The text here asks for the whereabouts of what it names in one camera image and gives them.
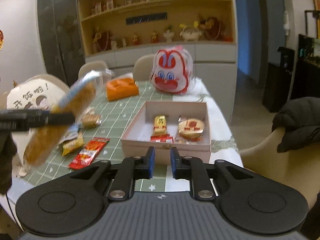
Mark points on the white dining chair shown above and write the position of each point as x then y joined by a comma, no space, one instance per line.
92,68
142,67

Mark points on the wooden display shelf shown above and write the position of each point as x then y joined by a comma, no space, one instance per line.
150,7

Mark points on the green checked tablecloth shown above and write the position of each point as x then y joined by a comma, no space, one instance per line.
115,120

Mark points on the pink cardboard box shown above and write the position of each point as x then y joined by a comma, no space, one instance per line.
140,127

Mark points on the dark glass cabinet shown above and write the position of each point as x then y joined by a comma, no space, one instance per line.
60,30

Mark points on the white deer figure yellow antlers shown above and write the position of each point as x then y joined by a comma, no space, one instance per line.
189,33

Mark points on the white red rabbit-face bag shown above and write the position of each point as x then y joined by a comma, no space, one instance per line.
170,72

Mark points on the black strip on shelf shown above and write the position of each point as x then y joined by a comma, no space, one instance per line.
146,18

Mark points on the orange tissue pouch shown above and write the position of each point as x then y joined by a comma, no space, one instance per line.
121,88

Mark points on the large red basket ornament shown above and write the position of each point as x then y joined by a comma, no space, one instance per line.
212,27

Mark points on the white wall device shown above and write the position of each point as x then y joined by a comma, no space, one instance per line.
286,20

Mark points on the glass fish tank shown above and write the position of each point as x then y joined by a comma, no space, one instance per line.
308,62

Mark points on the white vase ornament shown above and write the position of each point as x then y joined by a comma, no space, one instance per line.
169,34

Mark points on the clear wrapped cake packet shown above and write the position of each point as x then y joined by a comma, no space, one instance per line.
91,120

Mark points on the long bread packet blue edge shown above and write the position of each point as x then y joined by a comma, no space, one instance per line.
75,100

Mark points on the red spicy strip packet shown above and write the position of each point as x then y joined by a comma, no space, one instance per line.
87,153

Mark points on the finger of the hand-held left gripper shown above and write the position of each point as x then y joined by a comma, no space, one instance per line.
60,118

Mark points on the beige armchair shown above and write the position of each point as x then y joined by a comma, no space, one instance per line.
270,162

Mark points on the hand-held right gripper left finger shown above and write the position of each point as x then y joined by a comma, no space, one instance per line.
150,163

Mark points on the yellow snack packet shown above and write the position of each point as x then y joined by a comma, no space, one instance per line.
72,146
160,123

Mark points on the black water dispenser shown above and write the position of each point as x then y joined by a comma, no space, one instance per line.
277,85

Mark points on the black jacket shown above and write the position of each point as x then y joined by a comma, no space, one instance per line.
297,125

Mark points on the small red gold figurine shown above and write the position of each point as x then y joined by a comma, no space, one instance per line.
136,39
155,37

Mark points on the gold red basket ornament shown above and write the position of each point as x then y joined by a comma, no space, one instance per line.
100,40

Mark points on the round cake packet red print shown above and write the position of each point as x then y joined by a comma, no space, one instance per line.
191,127

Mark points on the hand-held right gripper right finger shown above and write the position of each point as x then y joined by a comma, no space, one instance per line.
174,163

